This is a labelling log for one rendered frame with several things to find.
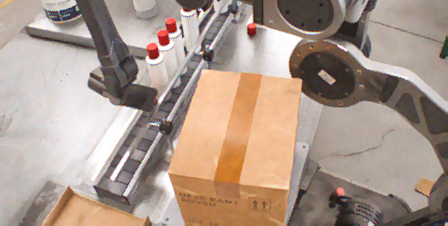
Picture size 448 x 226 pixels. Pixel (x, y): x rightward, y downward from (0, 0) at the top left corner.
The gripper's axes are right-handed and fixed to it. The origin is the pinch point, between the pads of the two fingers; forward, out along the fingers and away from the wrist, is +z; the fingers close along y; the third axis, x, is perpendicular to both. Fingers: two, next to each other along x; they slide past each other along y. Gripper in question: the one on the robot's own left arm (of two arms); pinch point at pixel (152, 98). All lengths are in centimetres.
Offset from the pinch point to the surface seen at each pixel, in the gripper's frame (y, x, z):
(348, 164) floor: -61, 16, 111
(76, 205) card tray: 9.2, 33.3, -15.1
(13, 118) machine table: 51, 18, -2
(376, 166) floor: -76, 14, 113
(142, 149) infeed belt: -2.6, 14.3, -4.6
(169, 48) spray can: -2.1, -15.2, -0.3
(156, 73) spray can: -0.8, -7.4, -2.3
